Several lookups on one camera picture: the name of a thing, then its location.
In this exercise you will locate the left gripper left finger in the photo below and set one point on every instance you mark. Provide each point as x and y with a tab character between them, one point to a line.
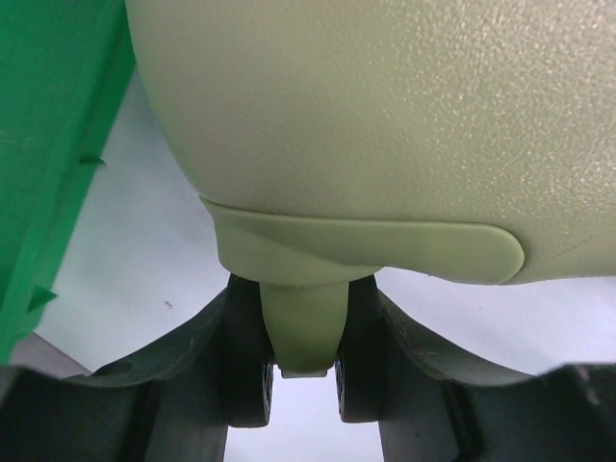
159	403

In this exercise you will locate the olive green hard-shell suitcase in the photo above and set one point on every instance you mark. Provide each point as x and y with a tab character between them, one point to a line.
472	141

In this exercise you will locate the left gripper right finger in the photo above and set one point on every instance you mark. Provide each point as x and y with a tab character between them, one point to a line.
444	403

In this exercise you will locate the green plastic tray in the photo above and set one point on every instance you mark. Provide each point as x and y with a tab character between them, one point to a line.
65	66

